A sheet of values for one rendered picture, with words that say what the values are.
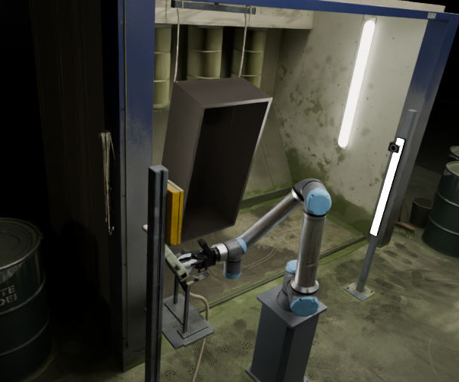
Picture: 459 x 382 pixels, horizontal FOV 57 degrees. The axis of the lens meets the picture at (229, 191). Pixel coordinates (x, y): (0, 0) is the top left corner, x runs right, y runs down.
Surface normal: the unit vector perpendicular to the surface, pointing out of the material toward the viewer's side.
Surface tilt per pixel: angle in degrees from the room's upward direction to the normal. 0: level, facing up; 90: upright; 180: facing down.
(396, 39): 90
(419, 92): 90
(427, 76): 90
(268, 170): 57
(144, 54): 90
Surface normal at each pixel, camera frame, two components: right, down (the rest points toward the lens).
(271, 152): 0.57, -0.15
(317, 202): 0.04, 0.32
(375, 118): -0.79, 0.20
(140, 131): 0.61, 0.41
